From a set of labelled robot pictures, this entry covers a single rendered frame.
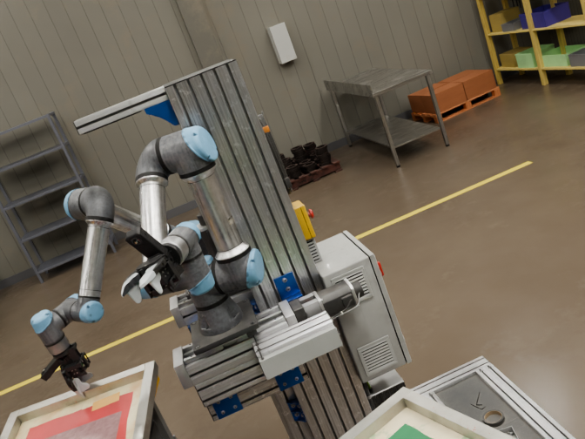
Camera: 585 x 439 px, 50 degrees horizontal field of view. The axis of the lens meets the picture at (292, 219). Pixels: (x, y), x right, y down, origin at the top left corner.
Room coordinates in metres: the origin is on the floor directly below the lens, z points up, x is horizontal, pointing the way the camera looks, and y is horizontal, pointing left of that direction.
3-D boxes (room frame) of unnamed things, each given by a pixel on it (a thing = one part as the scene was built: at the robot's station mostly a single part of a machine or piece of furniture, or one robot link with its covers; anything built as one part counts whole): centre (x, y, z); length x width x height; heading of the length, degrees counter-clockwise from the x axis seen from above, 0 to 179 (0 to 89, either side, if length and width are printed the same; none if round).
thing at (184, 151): (1.87, 0.22, 1.63); 0.15 x 0.12 x 0.55; 72
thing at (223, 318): (1.91, 0.34, 1.31); 0.15 x 0.15 x 0.10
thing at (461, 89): (8.84, -2.81, 0.20); 1.13 x 0.82 x 0.39; 96
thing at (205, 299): (1.91, 0.34, 1.42); 0.13 x 0.12 x 0.14; 72
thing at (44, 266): (8.40, 2.96, 1.00); 1.08 x 0.44 x 2.01; 96
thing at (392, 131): (8.10, -1.63, 0.52); 2.02 x 0.77 x 1.04; 6
